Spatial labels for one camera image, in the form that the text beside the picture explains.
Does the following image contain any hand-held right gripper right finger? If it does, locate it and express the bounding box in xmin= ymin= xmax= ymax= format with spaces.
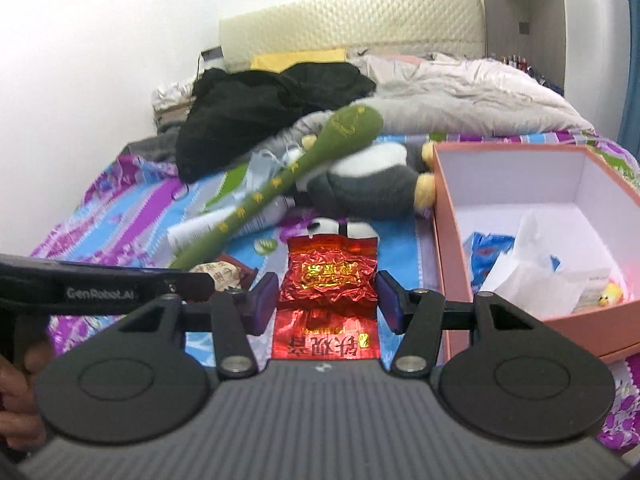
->
xmin=375 ymin=270 xmax=541 ymax=377

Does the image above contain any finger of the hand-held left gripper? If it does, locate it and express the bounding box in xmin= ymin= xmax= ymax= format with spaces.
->
xmin=170 ymin=269 xmax=217 ymax=306

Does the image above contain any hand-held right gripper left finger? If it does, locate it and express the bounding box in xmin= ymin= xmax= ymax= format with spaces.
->
xmin=116 ymin=272 xmax=279 ymax=380

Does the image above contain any red foil packet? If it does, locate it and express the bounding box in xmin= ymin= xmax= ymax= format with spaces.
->
xmin=277 ymin=234 xmax=382 ymax=313
xmin=270 ymin=307 xmax=383 ymax=362

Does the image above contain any pink cardboard box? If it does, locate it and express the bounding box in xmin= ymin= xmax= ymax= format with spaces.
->
xmin=431 ymin=141 xmax=640 ymax=365

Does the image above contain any blue tissue pack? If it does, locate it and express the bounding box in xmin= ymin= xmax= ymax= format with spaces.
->
xmin=462 ymin=210 xmax=614 ymax=320

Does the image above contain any small yellow duck toy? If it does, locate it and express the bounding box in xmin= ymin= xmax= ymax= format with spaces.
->
xmin=597 ymin=282 xmax=626 ymax=309

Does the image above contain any person's left hand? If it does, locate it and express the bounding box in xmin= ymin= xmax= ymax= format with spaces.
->
xmin=0 ymin=346 xmax=52 ymax=452

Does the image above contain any small printed packet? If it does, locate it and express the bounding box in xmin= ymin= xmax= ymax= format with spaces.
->
xmin=192 ymin=255 xmax=259 ymax=294

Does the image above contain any white tube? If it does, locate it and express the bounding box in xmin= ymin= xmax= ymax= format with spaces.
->
xmin=166 ymin=195 xmax=297 ymax=257

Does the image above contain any floral bed sheet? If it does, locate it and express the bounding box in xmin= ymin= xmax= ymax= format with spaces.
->
xmin=30 ymin=130 xmax=640 ymax=453

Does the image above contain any black and white panda plush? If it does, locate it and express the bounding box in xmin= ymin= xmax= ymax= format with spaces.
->
xmin=304 ymin=216 xmax=382 ymax=242

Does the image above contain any grey and white penguin plush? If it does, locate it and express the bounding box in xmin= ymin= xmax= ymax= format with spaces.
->
xmin=300 ymin=135 xmax=437 ymax=219

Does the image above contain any blue face mask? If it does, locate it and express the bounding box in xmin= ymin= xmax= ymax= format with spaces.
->
xmin=245 ymin=147 xmax=306 ymax=196

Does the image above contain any grey cloth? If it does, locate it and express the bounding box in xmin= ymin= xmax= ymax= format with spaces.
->
xmin=120 ymin=127 xmax=184 ymax=167

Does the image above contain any green plush massage stick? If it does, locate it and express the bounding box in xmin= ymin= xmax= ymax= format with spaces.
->
xmin=169 ymin=102 xmax=385 ymax=274

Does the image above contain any stack of folded clothes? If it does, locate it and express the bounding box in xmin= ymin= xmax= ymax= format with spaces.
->
xmin=151 ymin=77 xmax=201 ymax=129

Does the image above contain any black clothing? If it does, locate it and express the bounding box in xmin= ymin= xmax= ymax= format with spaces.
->
xmin=176 ymin=62 xmax=377 ymax=185

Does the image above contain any grey duvet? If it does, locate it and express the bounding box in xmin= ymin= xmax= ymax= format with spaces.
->
xmin=255 ymin=54 xmax=594 ymax=162

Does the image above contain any yellow pillow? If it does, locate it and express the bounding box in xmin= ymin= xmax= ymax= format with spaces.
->
xmin=250 ymin=49 xmax=349 ymax=72

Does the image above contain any beige padded headboard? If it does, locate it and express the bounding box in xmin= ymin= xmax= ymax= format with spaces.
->
xmin=218 ymin=0 xmax=486 ymax=74

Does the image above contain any blue curtain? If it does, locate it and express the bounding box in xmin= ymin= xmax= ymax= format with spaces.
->
xmin=617 ymin=0 xmax=640 ymax=147

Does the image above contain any white wardrobe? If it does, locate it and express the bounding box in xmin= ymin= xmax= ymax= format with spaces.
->
xmin=479 ymin=0 xmax=631 ymax=97

